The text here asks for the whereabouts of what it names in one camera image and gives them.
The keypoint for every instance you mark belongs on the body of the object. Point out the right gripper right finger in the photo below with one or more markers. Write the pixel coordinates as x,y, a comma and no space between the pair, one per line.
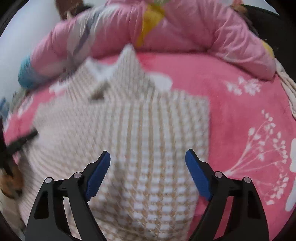
234,210

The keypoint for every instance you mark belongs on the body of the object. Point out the cream knit throw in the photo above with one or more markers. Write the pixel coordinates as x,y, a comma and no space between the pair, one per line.
288,85

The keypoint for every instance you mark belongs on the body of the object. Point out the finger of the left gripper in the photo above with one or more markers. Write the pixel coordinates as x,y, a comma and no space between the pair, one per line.
17,145

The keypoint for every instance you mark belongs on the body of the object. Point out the beige white checked knit garment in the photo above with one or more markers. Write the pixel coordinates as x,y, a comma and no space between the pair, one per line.
148,192

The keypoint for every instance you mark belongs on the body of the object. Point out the dark brown door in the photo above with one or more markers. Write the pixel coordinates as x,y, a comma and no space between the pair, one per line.
64,6

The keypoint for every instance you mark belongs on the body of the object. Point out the pink floral bed blanket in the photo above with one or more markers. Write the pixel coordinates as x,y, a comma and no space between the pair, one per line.
251,127

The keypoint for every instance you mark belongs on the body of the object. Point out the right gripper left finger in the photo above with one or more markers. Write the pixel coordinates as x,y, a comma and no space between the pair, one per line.
48,221

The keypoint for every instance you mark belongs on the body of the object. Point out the pink patterned quilt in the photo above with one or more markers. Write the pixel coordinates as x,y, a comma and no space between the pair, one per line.
165,26

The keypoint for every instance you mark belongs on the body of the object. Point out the blue striped pillow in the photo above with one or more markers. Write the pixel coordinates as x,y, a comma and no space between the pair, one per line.
28,77

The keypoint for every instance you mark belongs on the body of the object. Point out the person's hand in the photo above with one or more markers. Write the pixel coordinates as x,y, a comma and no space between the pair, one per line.
11,186

